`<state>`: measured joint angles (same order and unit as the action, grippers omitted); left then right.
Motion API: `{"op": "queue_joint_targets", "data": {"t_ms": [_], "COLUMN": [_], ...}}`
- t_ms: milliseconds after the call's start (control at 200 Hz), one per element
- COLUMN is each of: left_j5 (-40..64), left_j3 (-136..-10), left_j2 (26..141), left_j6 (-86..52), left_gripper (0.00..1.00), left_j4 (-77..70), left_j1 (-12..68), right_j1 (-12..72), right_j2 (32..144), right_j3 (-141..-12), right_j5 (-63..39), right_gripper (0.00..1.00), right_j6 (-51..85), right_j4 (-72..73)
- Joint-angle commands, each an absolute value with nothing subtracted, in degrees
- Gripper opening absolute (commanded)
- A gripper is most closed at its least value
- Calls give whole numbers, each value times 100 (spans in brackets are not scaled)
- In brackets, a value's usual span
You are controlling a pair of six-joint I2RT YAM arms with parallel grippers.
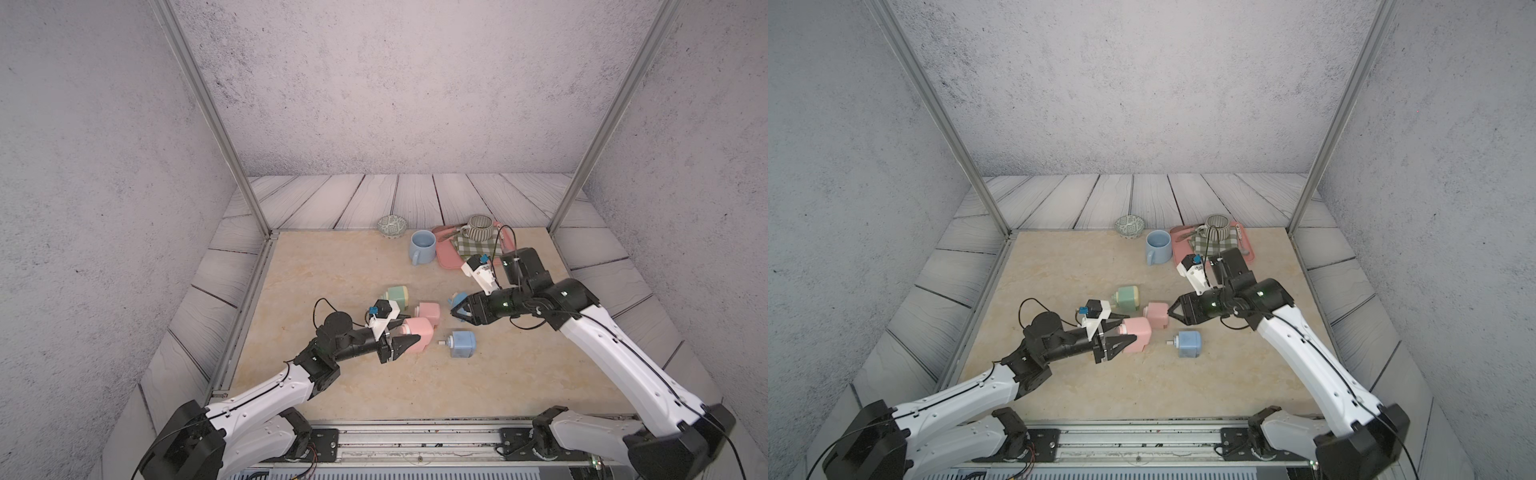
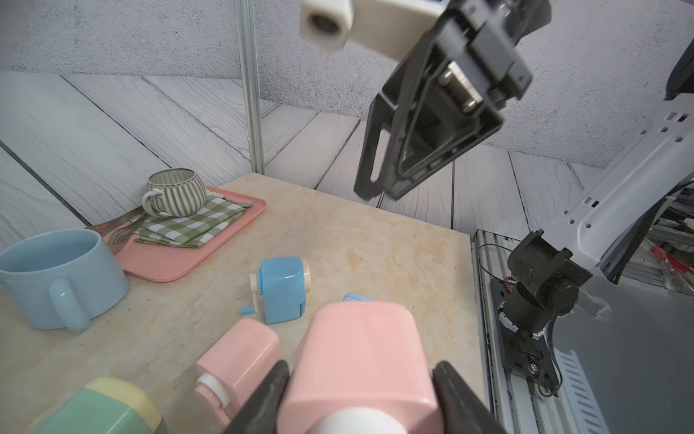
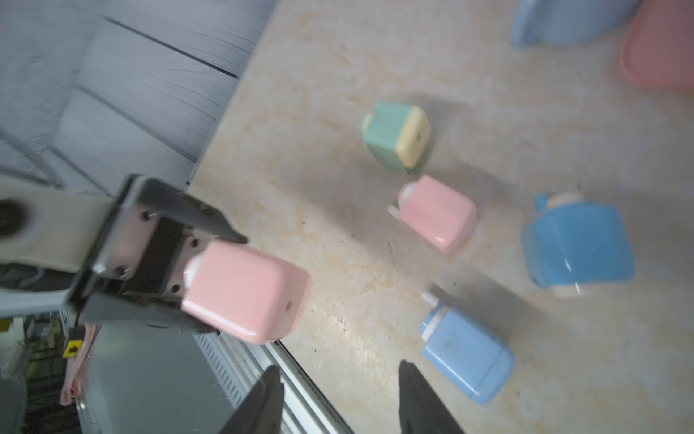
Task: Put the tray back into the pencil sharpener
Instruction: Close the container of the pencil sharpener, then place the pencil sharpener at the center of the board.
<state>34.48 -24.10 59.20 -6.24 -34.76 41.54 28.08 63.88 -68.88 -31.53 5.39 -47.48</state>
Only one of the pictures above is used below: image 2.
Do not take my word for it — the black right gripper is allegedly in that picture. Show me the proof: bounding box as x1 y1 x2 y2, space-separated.
354 1 551 200

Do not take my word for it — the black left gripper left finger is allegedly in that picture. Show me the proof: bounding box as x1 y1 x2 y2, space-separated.
222 360 290 434

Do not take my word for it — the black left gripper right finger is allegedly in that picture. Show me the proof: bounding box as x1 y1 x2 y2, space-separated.
433 361 506 434

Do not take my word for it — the pink pencil sharpener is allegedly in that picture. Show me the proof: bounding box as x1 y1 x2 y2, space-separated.
277 301 444 433
194 318 281 428

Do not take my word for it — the blue pencil sharpener round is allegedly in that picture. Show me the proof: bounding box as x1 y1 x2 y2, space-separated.
240 256 312 325

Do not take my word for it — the green yellow pencil sharpener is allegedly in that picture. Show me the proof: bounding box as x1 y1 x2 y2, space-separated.
36 377 168 434

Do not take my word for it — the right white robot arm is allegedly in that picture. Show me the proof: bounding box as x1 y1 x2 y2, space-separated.
350 1 693 333

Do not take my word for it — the pink serving tray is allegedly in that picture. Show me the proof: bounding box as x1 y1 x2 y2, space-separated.
114 186 267 283

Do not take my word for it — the green checkered cloth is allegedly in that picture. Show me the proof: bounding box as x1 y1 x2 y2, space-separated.
135 191 246 249

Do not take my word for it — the striped ceramic cup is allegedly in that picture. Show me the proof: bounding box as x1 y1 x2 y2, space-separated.
141 168 207 218

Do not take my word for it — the light blue mug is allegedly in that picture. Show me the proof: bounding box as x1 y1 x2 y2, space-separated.
1 229 129 333

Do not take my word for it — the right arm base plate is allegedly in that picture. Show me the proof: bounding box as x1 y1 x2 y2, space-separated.
491 278 563 396

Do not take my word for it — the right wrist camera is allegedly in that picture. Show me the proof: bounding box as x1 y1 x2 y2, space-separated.
299 0 446 61

